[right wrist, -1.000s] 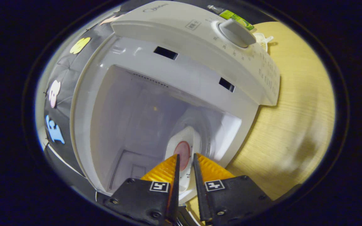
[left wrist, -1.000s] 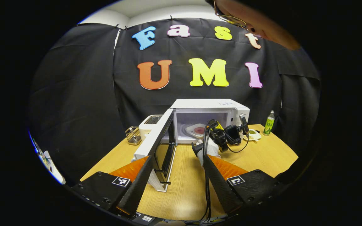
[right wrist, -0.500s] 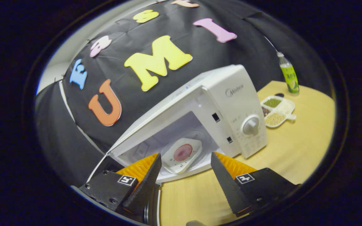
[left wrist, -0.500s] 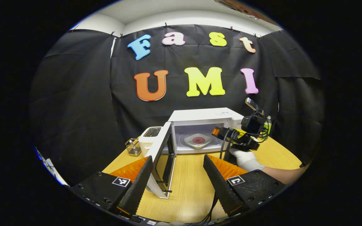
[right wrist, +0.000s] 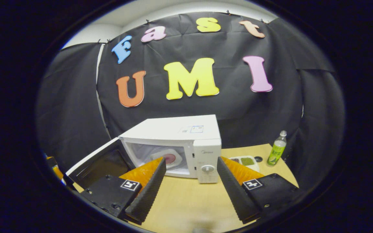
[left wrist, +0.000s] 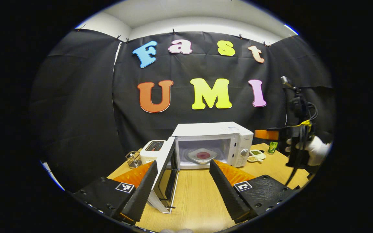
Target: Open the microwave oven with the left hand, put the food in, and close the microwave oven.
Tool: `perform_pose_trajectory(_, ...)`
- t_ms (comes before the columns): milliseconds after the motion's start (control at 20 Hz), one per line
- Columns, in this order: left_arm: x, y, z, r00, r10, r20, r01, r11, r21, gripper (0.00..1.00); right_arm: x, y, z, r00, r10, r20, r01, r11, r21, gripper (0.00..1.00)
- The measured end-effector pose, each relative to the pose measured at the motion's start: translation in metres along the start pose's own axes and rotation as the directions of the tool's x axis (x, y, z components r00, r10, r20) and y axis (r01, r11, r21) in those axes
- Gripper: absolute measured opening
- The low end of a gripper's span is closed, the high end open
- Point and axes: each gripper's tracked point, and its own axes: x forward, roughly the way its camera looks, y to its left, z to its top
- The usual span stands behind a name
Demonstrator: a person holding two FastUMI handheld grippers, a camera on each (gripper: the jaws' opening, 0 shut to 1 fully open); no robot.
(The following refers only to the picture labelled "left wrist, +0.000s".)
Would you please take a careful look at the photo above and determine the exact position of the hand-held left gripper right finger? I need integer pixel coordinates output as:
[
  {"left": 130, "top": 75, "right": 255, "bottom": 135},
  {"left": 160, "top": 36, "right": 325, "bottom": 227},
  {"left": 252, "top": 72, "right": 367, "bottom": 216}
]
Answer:
[{"left": 209, "top": 159, "right": 300, "bottom": 224}]

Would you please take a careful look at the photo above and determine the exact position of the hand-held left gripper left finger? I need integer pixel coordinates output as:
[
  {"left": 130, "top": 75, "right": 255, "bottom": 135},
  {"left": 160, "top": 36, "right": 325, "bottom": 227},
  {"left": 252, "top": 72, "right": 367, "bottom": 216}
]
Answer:
[{"left": 72, "top": 160, "right": 159, "bottom": 223}]

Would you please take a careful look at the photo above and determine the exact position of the white square plate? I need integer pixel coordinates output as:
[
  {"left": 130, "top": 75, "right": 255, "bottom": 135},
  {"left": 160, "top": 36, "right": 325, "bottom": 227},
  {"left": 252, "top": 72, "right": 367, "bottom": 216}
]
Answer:
[{"left": 187, "top": 148, "right": 218, "bottom": 165}]

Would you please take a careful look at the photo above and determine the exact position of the white microwave oven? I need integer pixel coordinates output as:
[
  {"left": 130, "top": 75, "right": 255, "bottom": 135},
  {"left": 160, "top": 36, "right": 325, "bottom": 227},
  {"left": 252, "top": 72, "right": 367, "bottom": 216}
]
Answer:
[{"left": 148, "top": 122, "right": 254, "bottom": 214}]

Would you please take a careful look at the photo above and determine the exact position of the white divided dish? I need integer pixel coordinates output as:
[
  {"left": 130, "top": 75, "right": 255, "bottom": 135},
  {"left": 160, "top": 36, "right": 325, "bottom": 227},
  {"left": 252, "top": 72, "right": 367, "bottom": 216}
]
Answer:
[{"left": 247, "top": 150, "right": 266, "bottom": 163}]

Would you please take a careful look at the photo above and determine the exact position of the white toaster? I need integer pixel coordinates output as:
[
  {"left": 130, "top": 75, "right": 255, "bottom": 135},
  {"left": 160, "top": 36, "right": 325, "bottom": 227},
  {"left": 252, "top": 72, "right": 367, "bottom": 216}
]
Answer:
[{"left": 140, "top": 140, "right": 167, "bottom": 165}]

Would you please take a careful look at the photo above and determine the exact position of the black backdrop cloth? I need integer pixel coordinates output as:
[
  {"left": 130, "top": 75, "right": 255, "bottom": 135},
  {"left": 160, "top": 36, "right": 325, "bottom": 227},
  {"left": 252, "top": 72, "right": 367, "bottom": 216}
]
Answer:
[{"left": 29, "top": 28, "right": 336, "bottom": 193}]

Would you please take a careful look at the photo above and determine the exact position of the metal wire basket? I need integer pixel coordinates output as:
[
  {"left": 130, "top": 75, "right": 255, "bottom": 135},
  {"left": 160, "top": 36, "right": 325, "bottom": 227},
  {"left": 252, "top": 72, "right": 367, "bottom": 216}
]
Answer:
[{"left": 126, "top": 151, "right": 142, "bottom": 169}]

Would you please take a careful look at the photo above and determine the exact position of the black cable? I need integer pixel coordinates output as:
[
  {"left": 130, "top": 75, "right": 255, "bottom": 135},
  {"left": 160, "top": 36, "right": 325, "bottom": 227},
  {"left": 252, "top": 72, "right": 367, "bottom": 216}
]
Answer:
[{"left": 285, "top": 102, "right": 319, "bottom": 186}]

